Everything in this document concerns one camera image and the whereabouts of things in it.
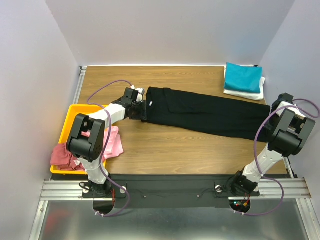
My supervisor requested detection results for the teal folded t shirt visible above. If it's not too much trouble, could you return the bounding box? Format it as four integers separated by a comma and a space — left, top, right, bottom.
224, 62, 263, 94

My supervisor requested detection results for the black t shirt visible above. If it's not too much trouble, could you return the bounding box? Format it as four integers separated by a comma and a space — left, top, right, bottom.
146, 87, 271, 143

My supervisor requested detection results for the dark red t shirt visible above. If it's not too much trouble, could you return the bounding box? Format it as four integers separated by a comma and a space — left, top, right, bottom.
50, 143, 84, 171

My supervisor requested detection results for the yellow plastic bin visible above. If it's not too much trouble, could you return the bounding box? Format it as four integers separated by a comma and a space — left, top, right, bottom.
50, 104, 109, 175

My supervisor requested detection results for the aluminium frame rail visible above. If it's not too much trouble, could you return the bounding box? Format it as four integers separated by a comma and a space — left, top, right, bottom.
28, 65, 88, 240

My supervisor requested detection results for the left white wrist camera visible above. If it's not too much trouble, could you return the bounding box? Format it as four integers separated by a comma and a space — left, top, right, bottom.
130, 85, 145, 103

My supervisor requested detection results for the white folded t shirt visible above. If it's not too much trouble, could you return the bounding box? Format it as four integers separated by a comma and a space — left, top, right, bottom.
223, 65, 266, 101

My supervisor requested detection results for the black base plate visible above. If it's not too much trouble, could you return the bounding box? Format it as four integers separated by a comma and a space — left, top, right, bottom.
79, 174, 260, 212

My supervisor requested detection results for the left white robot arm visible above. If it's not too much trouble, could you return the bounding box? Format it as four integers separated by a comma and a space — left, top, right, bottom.
66, 86, 147, 195

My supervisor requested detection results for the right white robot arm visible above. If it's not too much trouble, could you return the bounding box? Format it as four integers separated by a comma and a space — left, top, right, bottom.
230, 93, 316, 196

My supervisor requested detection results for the light pink t shirt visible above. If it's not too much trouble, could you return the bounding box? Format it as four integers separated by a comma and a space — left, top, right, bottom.
82, 126, 125, 160

